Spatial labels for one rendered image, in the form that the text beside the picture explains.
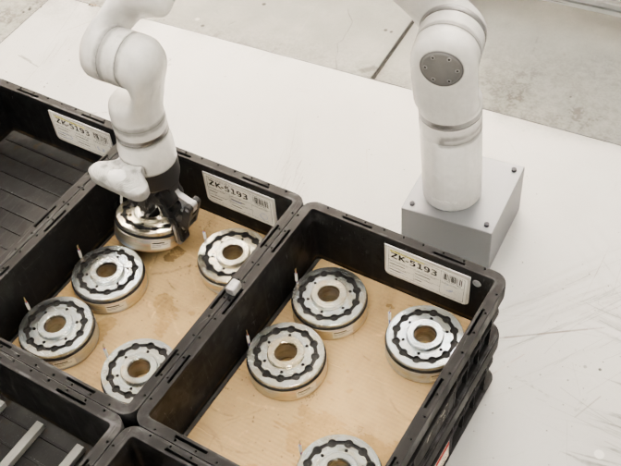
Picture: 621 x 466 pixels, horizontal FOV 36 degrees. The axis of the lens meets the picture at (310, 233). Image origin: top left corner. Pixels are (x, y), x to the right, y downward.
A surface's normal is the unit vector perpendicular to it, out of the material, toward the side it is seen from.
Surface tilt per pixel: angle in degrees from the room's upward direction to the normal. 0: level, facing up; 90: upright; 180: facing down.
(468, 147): 90
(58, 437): 0
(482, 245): 90
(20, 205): 0
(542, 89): 0
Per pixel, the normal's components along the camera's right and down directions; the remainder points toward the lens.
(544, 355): -0.07, -0.66
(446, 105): -0.27, 0.76
